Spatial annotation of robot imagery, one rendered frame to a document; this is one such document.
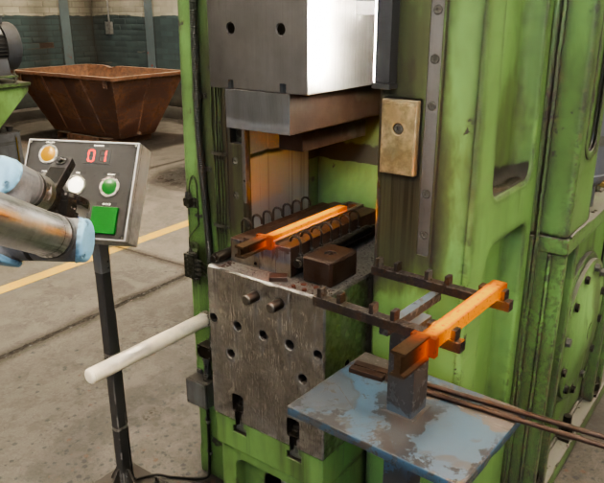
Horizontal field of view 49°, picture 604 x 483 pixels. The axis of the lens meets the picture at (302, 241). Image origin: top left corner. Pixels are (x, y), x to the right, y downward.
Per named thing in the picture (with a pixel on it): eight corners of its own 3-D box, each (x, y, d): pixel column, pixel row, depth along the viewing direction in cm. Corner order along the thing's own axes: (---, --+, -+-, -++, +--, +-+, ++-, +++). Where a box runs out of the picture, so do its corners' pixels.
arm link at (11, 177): (-34, 198, 132) (-26, 150, 134) (5, 213, 144) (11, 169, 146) (9, 198, 130) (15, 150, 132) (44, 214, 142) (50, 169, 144)
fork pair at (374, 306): (394, 322, 119) (394, 311, 118) (367, 313, 122) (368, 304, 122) (453, 283, 136) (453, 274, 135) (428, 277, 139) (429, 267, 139)
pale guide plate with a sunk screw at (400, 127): (412, 177, 150) (417, 102, 145) (378, 172, 155) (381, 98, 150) (417, 175, 152) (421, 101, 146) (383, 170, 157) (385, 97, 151)
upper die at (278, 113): (290, 135, 153) (290, 94, 150) (225, 126, 164) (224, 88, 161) (382, 114, 185) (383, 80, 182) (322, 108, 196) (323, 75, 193)
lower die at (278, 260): (290, 277, 165) (290, 245, 162) (231, 260, 176) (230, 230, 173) (377, 234, 196) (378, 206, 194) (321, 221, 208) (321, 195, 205)
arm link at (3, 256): (16, 263, 129) (25, 201, 131) (-39, 260, 130) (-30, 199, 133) (40, 269, 138) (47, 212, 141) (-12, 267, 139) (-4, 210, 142)
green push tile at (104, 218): (113, 234, 177) (118, 207, 178) (87, 232, 178) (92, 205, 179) (116, 235, 179) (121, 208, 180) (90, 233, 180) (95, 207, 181)
